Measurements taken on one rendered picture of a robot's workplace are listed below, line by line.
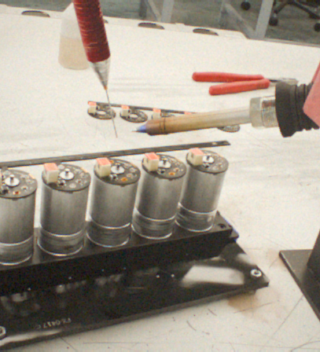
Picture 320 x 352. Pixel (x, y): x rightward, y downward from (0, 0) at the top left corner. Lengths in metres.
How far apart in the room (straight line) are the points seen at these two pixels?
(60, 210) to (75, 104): 0.24
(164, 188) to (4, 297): 0.10
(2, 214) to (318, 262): 0.19
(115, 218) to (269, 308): 0.10
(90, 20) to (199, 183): 0.12
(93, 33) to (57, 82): 0.31
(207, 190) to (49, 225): 0.09
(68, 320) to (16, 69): 0.34
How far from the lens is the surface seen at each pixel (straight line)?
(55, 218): 0.30
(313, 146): 0.54
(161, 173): 0.31
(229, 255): 0.35
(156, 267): 0.33
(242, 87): 0.61
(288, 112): 0.26
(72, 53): 0.59
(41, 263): 0.31
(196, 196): 0.33
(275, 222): 0.41
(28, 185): 0.29
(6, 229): 0.29
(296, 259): 0.38
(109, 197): 0.30
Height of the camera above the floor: 0.97
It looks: 30 degrees down
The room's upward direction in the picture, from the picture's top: 11 degrees clockwise
